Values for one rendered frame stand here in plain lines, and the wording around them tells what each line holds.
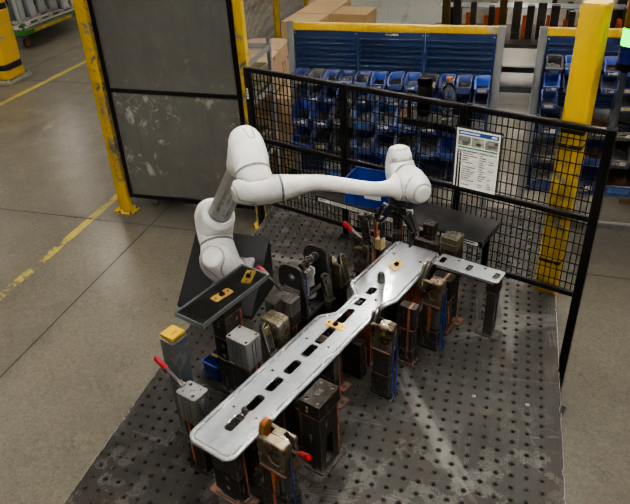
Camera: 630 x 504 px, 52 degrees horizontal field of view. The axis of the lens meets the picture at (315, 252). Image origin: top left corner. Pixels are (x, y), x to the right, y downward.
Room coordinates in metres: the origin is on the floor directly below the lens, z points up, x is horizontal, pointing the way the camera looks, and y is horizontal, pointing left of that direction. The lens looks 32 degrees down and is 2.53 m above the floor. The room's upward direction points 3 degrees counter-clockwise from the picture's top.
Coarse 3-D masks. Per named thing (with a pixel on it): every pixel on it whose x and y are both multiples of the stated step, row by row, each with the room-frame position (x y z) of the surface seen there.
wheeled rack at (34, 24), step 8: (8, 0) 11.74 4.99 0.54; (16, 0) 10.61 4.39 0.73; (72, 8) 12.01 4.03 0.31; (40, 16) 11.51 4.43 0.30; (48, 16) 11.52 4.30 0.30; (56, 16) 11.54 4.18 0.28; (64, 16) 11.58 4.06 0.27; (72, 16) 11.79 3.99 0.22; (16, 24) 10.92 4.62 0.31; (24, 24) 11.06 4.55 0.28; (32, 24) 10.91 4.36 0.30; (40, 24) 11.02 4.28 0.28; (48, 24) 11.13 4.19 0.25; (16, 32) 10.61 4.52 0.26; (24, 32) 10.57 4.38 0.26; (32, 32) 10.73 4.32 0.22; (24, 40) 10.65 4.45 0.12
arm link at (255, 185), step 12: (240, 168) 2.19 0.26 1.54; (252, 168) 2.17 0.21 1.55; (264, 168) 2.19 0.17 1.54; (240, 180) 2.15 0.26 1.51; (252, 180) 2.14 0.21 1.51; (264, 180) 2.15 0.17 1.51; (276, 180) 2.16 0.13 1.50; (240, 192) 2.12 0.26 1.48; (252, 192) 2.11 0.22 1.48; (264, 192) 2.12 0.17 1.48; (276, 192) 2.13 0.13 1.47; (252, 204) 2.13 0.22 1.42; (264, 204) 2.14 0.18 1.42
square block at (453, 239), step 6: (444, 234) 2.45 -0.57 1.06; (450, 234) 2.45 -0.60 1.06; (456, 234) 2.44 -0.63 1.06; (462, 234) 2.44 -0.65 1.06; (444, 240) 2.42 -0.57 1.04; (450, 240) 2.41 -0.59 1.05; (456, 240) 2.40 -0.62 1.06; (462, 240) 2.44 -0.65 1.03; (444, 246) 2.42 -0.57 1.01; (450, 246) 2.41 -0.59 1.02; (456, 246) 2.39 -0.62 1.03; (444, 252) 2.42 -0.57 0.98; (450, 252) 2.41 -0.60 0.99; (456, 252) 2.40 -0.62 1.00; (444, 258) 2.42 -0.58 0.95; (444, 270) 2.42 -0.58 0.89
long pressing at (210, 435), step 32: (384, 256) 2.39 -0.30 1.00; (416, 256) 2.38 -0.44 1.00; (352, 288) 2.16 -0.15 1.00; (384, 288) 2.15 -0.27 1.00; (320, 320) 1.96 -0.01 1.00; (352, 320) 1.95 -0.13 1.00; (288, 352) 1.78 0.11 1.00; (320, 352) 1.77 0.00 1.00; (256, 384) 1.63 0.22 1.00; (288, 384) 1.62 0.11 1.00; (224, 416) 1.49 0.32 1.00; (256, 416) 1.48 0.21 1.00; (224, 448) 1.36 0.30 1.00
